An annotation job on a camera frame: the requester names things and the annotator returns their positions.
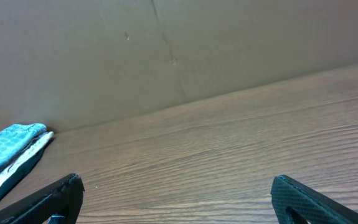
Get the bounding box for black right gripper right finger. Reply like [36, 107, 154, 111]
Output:
[270, 175, 358, 224]

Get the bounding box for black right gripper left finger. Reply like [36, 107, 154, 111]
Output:
[0, 174, 85, 224]

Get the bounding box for light blue denim shorts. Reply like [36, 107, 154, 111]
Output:
[0, 123, 47, 167]

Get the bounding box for black garment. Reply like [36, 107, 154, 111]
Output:
[0, 148, 44, 201]

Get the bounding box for beige shorts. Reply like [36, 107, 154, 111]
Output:
[0, 131, 54, 188]

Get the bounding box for brown cardboard backboard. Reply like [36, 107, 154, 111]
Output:
[0, 0, 358, 131]

